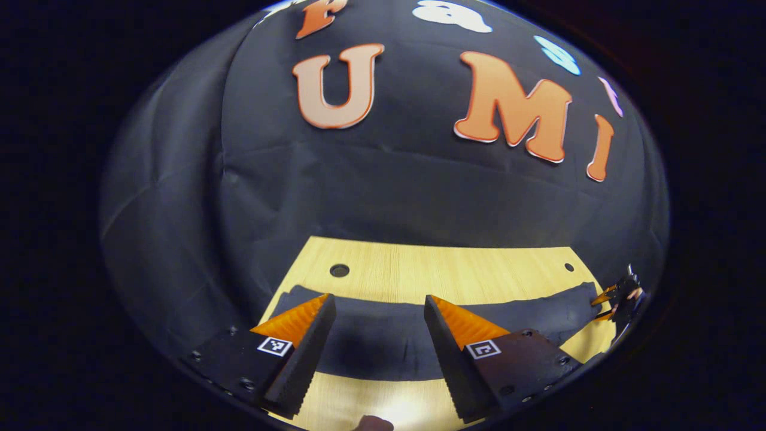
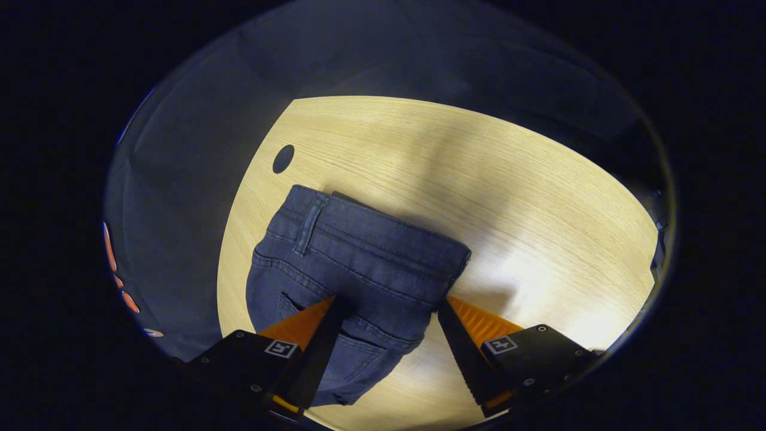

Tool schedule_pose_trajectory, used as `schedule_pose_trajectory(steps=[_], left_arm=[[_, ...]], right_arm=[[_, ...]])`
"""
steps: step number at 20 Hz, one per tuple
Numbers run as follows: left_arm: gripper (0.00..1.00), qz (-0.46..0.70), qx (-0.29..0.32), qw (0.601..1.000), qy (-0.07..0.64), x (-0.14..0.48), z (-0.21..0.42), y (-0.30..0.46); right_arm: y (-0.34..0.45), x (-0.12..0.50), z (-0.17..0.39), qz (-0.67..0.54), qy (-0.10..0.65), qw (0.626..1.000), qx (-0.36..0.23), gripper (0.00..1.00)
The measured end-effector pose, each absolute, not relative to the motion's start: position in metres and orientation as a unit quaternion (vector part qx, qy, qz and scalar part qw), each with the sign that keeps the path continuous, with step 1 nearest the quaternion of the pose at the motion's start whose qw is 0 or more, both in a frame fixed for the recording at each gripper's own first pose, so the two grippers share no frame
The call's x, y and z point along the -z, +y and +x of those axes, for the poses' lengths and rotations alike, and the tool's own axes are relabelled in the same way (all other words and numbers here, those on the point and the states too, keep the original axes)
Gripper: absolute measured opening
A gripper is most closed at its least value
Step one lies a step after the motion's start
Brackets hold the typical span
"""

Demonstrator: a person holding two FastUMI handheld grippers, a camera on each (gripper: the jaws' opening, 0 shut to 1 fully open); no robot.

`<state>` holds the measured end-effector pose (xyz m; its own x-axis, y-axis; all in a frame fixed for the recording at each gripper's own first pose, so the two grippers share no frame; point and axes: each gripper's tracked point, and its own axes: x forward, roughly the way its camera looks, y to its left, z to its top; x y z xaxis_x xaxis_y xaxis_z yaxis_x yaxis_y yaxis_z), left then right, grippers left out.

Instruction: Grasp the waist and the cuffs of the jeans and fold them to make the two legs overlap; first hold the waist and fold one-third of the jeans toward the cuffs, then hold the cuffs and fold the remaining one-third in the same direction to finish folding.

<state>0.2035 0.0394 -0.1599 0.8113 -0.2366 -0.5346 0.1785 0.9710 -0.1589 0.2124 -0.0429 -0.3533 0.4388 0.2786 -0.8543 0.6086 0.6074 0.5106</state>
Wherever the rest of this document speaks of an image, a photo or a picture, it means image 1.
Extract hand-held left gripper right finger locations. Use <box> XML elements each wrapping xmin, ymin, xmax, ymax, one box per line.
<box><xmin>424</xmin><ymin>295</ymin><xmax>583</xmax><ymax>424</ymax></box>

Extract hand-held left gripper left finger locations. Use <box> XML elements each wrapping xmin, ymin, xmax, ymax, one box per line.
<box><xmin>184</xmin><ymin>293</ymin><xmax>337</xmax><ymax>420</ymax></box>

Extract dark grey jeans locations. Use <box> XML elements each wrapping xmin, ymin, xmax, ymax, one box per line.
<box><xmin>270</xmin><ymin>281</ymin><xmax>604</xmax><ymax>384</ymax></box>

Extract black backdrop cloth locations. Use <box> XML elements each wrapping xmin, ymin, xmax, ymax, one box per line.
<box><xmin>99</xmin><ymin>0</ymin><xmax>670</xmax><ymax>366</ymax></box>

